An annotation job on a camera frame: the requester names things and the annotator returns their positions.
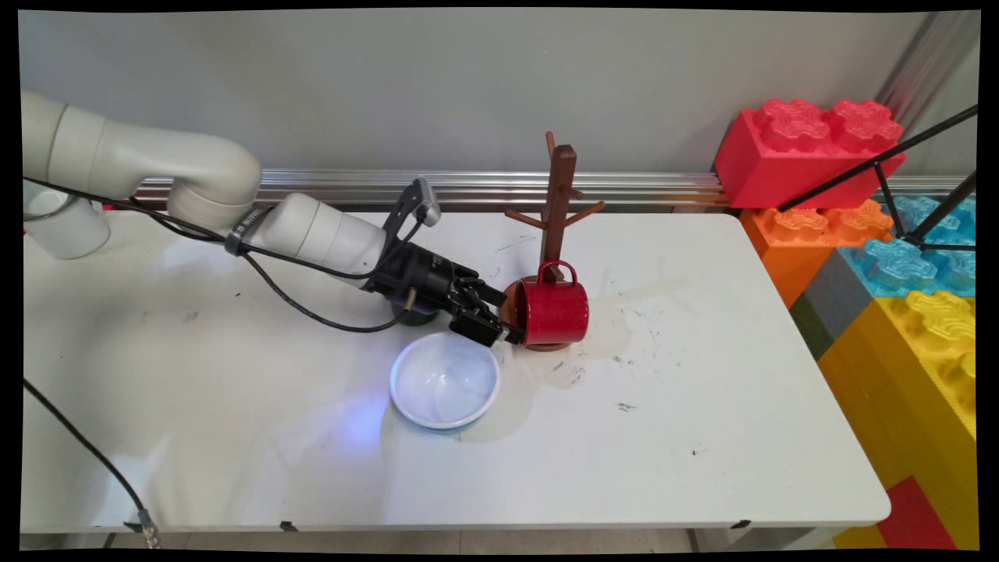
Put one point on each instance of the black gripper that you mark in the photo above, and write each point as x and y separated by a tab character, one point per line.
417	277

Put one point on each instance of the red speckled enamel mug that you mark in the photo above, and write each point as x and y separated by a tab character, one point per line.
554	311

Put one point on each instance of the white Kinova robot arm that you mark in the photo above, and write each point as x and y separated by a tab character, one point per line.
148	168

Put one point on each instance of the dark green enamel mug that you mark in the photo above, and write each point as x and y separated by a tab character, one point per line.
414	315

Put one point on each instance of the white enamel bowl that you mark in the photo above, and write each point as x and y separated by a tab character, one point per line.
444	381

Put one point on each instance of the brown wooden mug tree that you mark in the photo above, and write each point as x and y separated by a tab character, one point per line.
559	203

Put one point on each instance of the big orange toy brick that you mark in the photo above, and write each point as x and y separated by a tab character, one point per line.
792	242

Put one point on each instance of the big dark green toy brick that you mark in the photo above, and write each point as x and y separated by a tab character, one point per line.
812	328

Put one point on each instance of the big red toy brick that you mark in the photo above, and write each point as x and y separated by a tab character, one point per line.
788	160

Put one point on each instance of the white mug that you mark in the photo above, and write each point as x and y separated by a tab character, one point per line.
66	230

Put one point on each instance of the big yellow toy brick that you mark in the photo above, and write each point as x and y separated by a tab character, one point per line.
897	390

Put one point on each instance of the big blue toy brick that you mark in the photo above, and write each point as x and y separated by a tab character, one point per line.
905	265

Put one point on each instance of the black tripod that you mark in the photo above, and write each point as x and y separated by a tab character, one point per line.
886	168

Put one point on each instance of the flat red toy brick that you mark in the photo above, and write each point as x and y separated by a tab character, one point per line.
913	519

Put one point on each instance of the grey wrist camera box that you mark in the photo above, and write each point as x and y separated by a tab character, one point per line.
426	201

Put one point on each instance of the aluminium rail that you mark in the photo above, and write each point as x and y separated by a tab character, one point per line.
624	190

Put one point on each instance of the aluminium post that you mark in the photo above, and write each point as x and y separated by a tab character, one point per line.
929	62

